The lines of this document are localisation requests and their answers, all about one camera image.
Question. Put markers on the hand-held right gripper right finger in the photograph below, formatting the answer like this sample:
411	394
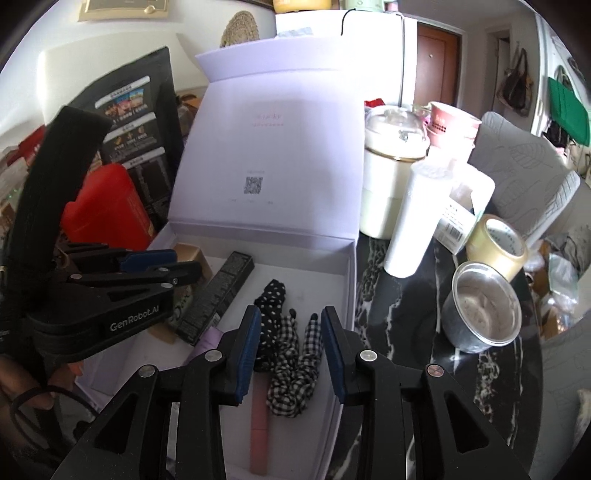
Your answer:
333	355

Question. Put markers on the lavender gift box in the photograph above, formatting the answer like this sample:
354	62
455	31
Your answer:
277	138

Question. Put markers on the white carton with barcode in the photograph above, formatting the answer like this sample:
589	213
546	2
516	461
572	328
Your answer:
475	184

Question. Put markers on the grey leaf-pattern chair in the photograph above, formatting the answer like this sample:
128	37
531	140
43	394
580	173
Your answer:
568	392

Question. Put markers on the pink paper cups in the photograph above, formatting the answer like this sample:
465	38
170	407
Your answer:
452	120

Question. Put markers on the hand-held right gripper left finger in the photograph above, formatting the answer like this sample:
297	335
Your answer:
247	350

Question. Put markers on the brown door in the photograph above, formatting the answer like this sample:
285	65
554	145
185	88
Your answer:
438	60

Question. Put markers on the black printed bag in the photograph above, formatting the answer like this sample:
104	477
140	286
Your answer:
157	74

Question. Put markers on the red hard case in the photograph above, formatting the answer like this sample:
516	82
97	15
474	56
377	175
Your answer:
111	207

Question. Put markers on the red cloth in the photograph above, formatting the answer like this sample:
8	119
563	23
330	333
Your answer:
376	104

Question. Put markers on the gold box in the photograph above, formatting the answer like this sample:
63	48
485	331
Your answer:
191	256

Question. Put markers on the white fridge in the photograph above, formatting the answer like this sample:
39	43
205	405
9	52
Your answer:
369	55

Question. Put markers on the black rectangular box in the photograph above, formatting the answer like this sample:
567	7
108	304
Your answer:
217	295

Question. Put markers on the green bag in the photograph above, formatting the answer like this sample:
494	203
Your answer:
565	110

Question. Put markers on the clear plastic bag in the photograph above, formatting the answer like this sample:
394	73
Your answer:
561	286

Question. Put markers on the brown handbag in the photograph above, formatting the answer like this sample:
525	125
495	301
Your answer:
515	87

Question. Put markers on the purple box with script print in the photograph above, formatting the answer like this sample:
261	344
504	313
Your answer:
207	341

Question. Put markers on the clear tape roll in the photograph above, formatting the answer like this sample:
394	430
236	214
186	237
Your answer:
480	244

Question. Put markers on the cream cooker with glass lid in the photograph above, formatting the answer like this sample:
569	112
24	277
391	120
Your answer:
383	203

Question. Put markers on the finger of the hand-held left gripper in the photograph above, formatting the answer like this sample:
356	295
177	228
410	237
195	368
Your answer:
147	259
184	272

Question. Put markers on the metal bowl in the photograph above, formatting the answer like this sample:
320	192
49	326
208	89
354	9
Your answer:
466	332

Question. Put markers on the white bottle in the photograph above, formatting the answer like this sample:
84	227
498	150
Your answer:
411	230

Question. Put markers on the grey patterned cushion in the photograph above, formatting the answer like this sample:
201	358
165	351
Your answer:
517	161

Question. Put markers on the round woven mat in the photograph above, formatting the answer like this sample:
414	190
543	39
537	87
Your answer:
240	30

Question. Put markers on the black polka dot scrunchie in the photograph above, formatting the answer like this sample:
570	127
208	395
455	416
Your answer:
270	323

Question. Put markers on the person's left hand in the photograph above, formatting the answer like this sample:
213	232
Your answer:
23	383

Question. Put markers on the black white gingham scrunchie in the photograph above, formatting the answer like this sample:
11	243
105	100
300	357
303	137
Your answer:
291	378

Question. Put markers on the grey crumpled cloth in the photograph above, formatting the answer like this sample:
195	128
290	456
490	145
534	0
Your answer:
577	254

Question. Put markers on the leopard print hair clip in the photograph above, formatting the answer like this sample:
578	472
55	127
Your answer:
184	300

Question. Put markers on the pink ribbed stick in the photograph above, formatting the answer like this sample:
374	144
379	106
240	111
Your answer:
261	429

